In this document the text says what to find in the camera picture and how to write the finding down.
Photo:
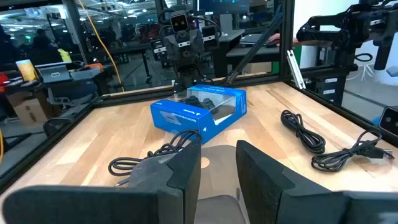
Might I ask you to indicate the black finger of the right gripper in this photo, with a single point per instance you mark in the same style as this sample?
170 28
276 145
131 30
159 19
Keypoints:
210 43
159 45

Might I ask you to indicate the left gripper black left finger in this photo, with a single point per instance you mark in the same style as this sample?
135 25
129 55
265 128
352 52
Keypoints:
93 205

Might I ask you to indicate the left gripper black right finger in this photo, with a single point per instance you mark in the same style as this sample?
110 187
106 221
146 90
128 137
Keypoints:
264 193

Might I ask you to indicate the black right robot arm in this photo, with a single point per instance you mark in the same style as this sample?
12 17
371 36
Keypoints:
189 77

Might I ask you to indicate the black desk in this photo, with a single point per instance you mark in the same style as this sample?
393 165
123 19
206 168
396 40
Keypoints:
248 54

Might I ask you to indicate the grey laptop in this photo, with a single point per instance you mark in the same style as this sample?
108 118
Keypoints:
252 39

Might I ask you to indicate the translucent grey plastic container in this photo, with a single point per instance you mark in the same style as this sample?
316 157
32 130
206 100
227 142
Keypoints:
217 180

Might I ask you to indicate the black game controller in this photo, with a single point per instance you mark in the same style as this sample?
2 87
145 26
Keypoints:
194 101

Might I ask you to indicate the blue game controller box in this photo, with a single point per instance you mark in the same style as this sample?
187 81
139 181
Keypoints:
180 116

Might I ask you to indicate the person's hand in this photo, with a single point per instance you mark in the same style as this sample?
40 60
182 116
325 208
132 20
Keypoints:
275 39

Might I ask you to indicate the grey flat case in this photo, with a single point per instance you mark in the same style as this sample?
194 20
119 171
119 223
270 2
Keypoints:
84 74

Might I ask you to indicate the grey device box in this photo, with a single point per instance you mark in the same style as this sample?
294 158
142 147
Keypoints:
54 74

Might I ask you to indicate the brown cardboard box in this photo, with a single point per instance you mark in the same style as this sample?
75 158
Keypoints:
29 112

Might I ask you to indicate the person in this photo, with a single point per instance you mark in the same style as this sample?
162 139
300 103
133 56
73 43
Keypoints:
43 49

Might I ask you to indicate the black control box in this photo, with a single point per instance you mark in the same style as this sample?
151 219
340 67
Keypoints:
326 90

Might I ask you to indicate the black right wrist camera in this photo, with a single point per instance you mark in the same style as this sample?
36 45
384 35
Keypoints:
179 22

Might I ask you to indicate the black aluminium table frame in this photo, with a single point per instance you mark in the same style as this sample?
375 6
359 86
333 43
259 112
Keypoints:
286 31

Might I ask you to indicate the silver metal bracket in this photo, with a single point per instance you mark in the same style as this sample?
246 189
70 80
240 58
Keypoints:
295 68

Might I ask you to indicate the black table-level camera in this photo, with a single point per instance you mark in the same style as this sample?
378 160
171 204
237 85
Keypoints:
390 119

